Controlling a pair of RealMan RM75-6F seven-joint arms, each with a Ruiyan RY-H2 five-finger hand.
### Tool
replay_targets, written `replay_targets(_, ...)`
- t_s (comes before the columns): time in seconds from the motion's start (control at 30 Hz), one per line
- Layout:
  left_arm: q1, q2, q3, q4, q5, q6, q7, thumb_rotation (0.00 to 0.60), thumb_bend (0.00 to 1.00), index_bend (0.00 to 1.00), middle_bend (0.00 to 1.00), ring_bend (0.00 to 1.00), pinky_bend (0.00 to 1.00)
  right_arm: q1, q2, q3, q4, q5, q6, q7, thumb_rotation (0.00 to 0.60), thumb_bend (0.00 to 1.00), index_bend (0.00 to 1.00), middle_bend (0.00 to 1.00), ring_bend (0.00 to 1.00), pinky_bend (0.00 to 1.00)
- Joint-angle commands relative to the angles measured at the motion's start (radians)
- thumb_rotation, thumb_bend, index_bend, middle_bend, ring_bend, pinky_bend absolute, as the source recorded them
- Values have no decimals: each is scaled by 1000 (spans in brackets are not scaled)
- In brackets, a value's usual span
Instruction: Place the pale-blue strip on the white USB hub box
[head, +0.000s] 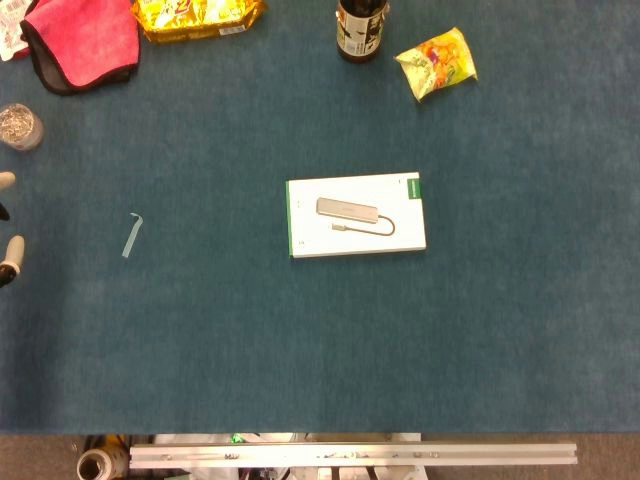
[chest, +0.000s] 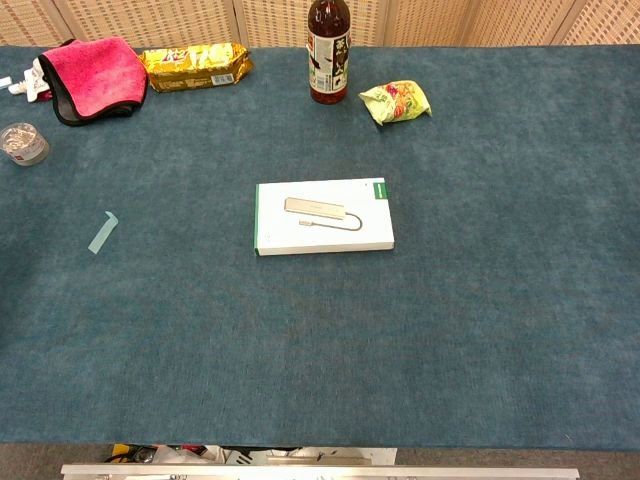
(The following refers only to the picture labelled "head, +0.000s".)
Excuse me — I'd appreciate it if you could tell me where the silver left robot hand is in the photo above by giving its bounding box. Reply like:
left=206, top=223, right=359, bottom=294
left=0, top=171, right=25, bottom=289

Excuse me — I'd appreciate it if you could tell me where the light blue paper sheet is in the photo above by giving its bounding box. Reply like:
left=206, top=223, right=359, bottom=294
left=121, top=212, right=145, bottom=259

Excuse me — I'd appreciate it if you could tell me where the white paper box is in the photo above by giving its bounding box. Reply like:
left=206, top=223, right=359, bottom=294
left=285, top=172, right=428, bottom=260

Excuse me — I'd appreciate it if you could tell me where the dark glass bottle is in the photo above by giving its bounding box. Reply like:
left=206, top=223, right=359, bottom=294
left=335, top=0, right=390, bottom=64

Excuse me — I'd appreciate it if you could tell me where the clear container of clips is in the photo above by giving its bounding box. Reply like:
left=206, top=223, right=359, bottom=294
left=0, top=103, right=45, bottom=153

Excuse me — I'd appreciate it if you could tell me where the brown tape roll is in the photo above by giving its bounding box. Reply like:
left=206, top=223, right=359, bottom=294
left=75, top=447, right=130, bottom=480

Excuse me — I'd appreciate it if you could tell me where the pink cloth with black edge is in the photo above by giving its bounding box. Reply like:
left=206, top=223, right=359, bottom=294
left=19, top=0, right=142, bottom=96

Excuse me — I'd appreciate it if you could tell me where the gold snack packet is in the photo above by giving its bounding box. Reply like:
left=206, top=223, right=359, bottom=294
left=130, top=0, right=268, bottom=45

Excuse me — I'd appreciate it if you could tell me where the blue felt table cover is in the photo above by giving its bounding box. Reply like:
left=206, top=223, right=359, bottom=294
left=0, top=0, right=640, bottom=435

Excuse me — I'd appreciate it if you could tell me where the yellow green snack bag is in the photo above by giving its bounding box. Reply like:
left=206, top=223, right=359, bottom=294
left=393, top=26, right=479, bottom=104

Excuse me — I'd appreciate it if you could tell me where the aluminium profile rail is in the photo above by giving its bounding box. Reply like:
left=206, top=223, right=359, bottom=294
left=129, top=441, right=578, bottom=470

